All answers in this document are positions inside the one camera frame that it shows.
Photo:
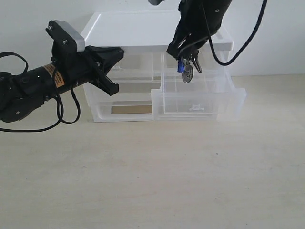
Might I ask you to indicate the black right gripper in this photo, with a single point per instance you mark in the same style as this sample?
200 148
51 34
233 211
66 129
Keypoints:
198 19

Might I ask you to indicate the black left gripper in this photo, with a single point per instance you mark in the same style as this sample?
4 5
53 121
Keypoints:
74 69

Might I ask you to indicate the bunch of keys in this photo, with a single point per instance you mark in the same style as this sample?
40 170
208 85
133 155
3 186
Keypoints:
186 66

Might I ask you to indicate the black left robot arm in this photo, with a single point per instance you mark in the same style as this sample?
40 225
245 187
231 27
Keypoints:
22 94

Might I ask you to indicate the clear plastic container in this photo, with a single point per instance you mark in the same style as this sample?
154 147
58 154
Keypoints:
128 92
122 111

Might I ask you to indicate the white plastic drawer cabinet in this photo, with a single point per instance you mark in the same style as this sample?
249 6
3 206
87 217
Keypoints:
136 32

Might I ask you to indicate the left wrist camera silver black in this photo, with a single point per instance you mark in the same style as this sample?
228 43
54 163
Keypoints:
65 38

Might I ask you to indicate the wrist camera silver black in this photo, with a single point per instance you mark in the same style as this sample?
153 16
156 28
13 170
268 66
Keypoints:
155 2
65 38

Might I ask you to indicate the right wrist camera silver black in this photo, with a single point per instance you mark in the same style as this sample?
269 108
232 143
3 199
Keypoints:
155 2

